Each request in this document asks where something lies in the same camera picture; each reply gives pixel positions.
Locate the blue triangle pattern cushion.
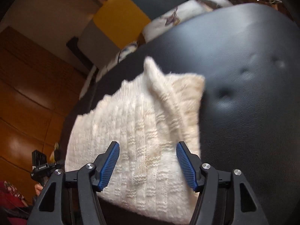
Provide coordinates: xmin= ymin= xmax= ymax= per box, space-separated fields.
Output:
xmin=117 ymin=41 xmax=138 ymax=63

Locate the grey yellow blue armchair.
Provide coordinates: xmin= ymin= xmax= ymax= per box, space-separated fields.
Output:
xmin=78 ymin=0 xmax=233 ymax=99

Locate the pink floral clothing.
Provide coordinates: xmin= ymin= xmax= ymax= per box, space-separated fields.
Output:
xmin=1 ymin=181 xmax=30 ymax=224

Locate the person's left hand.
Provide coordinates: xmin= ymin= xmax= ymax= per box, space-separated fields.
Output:
xmin=34 ymin=183 xmax=43 ymax=196

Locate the cream knitted sweater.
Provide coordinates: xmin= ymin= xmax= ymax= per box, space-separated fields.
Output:
xmin=64 ymin=57 xmax=205 ymax=224

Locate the white deer print cushion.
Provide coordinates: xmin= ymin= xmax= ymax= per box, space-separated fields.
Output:
xmin=142 ymin=0 xmax=213 ymax=43

